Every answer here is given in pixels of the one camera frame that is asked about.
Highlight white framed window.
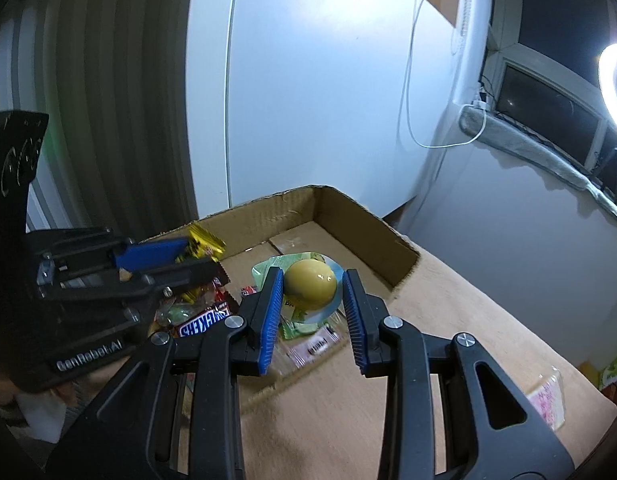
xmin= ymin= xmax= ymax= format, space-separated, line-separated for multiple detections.
xmin=481 ymin=40 xmax=617 ymax=181

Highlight white and pink sachet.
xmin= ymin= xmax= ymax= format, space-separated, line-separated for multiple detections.
xmin=286 ymin=322 xmax=347 ymax=368

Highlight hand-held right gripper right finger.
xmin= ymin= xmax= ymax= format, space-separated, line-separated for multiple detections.
xmin=343 ymin=268 xmax=575 ymax=480

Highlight brown chocolate bar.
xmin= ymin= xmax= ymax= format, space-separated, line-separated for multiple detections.
xmin=176 ymin=305 xmax=234 ymax=341

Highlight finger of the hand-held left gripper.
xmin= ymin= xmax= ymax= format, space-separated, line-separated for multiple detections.
xmin=124 ymin=257 xmax=230 ymax=307
xmin=106 ymin=237 xmax=189 ymax=272

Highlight white corrugated pipe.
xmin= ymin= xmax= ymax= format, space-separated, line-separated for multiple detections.
xmin=451 ymin=0 xmax=494 ymax=106

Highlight beige blanket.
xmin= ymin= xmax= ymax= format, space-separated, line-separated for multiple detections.
xmin=238 ymin=240 xmax=617 ymax=480

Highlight white cable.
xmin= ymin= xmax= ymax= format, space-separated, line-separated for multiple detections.
xmin=403 ymin=0 xmax=489 ymax=150

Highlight yellow candy packet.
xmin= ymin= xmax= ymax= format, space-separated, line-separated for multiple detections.
xmin=176 ymin=222 xmax=226 ymax=263

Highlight green printed box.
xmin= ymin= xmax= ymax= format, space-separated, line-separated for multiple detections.
xmin=579 ymin=345 xmax=617 ymax=396

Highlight white wardrobe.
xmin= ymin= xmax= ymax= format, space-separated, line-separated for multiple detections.
xmin=186 ymin=0 xmax=469 ymax=221

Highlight clear packet with pink print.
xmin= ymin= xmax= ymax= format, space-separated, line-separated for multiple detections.
xmin=526 ymin=366 xmax=567 ymax=431

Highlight green candy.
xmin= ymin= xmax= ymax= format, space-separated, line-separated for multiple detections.
xmin=156 ymin=300 xmax=194 ymax=328

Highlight yellow egg snack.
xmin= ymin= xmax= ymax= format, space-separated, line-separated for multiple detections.
xmin=251 ymin=252 xmax=345 ymax=333

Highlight brown cardboard box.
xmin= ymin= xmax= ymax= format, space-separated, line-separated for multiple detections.
xmin=138 ymin=185 xmax=420 ymax=411

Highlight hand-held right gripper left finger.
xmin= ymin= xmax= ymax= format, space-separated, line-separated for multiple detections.
xmin=46 ymin=266 xmax=285 ymax=480

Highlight white ring light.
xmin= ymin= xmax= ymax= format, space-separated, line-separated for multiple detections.
xmin=597 ymin=42 xmax=617 ymax=138

